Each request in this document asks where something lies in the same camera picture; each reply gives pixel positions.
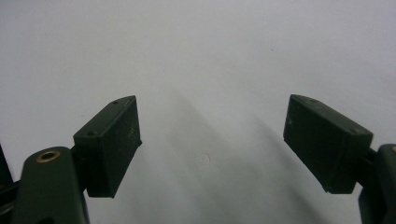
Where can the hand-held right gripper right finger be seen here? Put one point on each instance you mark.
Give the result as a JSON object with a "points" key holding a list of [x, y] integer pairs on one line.
{"points": [[327, 146]]}

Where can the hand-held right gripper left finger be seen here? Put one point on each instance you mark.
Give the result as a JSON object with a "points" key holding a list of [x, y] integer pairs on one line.
{"points": [[107, 146]]}

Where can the white board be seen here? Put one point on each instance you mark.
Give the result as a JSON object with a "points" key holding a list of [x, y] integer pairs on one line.
{"points": [[199, 62]]}

